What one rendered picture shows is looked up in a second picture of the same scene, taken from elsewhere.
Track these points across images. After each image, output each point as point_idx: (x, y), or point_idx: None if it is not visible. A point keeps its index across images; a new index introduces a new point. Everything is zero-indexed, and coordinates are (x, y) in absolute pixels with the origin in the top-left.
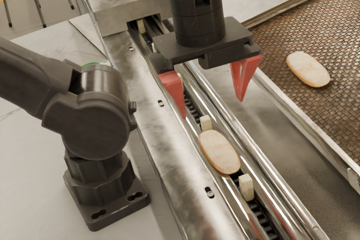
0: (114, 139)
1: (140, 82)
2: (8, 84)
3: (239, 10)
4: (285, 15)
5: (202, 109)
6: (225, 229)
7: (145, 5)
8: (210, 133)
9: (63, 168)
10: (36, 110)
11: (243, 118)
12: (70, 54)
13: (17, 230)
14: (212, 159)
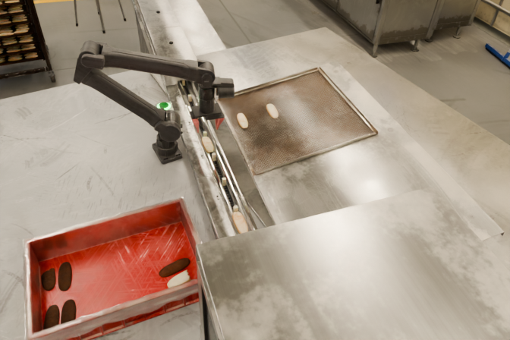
0: (175, 136)
1: (182, 112)
2: (146, 115)
3: None
4: (242, 95)
5: (204, 127)
6: (205, 167)
7: None
8: (206, 137)
9: (150, 141)
10: (152, 124)
11: (218, 133)
12: (149, 89)
13: (136, 160)
14: (205, 146)
